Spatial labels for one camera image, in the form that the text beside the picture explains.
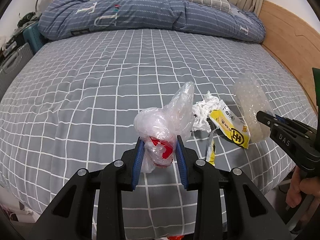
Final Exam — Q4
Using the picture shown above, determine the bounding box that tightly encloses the bubble wrap sheet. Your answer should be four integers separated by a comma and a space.
232, 71, 274, 143

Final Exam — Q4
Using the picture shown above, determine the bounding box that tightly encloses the red plastic bag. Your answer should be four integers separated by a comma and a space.
167, 235, 184, 240

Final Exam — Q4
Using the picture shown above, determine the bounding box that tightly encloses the clear bag with red print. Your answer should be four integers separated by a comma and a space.
133, 81, 195, 173

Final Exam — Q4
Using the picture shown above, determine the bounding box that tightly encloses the person's right hand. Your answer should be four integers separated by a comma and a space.
286, 166, 320, 208

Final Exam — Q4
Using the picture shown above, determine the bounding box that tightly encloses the yellow white snack wrapper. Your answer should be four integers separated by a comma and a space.
209, 100, 251, 149

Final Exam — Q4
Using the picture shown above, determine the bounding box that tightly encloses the small foil wrapper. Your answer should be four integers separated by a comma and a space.
206, 130, 215, 166

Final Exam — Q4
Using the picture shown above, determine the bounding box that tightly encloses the crumpled white tissue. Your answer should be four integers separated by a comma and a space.
192, 91, 220, 133

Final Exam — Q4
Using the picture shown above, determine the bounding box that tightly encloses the wooden headboard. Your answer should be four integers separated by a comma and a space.
259, 0, 319, 111

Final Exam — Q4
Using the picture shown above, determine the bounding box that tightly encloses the grey checked bed sheet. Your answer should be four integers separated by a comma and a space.
1, 29, 317, 239

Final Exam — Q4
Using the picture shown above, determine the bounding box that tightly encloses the grey suitcase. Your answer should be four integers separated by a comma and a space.
0, 43, 33, 99

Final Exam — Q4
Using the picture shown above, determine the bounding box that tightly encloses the teal storage crate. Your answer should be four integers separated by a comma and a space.
23, 22, 48, 54

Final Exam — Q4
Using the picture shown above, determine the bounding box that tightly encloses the blue striped folded duvet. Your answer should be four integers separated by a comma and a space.
38, 0, 266, 43

